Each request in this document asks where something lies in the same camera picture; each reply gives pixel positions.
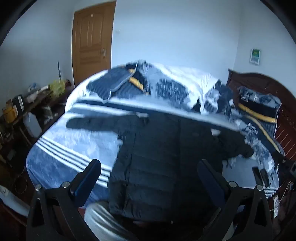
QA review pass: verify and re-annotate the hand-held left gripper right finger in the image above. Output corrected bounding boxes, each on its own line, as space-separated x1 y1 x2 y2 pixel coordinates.
197 159 273 241

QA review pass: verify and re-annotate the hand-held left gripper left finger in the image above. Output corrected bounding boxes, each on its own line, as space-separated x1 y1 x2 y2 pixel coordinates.
26 159 102 241

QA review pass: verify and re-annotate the black puffer jacket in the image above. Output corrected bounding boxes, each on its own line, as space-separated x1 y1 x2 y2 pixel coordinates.
66 115 253 224

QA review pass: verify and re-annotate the blue patterned bed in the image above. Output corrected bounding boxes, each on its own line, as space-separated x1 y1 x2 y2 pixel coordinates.
26 62 286 209

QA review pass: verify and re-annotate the person's grey trouser leg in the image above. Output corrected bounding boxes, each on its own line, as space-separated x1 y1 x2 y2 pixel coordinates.
84 202 130 241

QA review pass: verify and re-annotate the dark flat device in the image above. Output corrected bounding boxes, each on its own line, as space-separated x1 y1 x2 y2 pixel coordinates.
252 167 261 186
260 169 270 187

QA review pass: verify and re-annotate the white rounded object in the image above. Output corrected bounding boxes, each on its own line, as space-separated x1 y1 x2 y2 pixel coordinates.
0 185 30 217

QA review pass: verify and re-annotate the white plastic jug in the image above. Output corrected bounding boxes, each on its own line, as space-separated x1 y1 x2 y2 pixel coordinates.
23 112 42 138

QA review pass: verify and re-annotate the navy pillow with yellow stripe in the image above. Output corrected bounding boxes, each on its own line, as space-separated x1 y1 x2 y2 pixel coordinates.
232 86 282 139

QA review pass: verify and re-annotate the dark wooden headboard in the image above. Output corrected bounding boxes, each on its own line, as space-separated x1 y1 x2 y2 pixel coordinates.
226 69 296 160

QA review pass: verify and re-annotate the cluttered wooden side table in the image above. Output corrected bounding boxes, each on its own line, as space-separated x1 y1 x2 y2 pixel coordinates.
0 89 67 149

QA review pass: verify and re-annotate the yellow plastic bag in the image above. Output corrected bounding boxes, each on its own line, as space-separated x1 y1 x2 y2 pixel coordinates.
50 80 66 96

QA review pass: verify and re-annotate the blue striped pillow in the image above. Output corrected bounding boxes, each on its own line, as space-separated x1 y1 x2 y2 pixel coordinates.
87 67 137 103

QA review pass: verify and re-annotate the yellow container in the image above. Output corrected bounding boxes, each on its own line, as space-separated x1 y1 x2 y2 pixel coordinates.
3 103 18 123

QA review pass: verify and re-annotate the folded blue white quilt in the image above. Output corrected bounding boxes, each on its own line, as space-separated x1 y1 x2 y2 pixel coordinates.
109 60 234 114

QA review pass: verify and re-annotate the brown wooden door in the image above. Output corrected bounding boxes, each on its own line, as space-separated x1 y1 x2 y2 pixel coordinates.
72 1 116 87

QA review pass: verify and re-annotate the framed wall picture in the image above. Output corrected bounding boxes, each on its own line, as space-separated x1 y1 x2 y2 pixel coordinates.
249 48 261 65

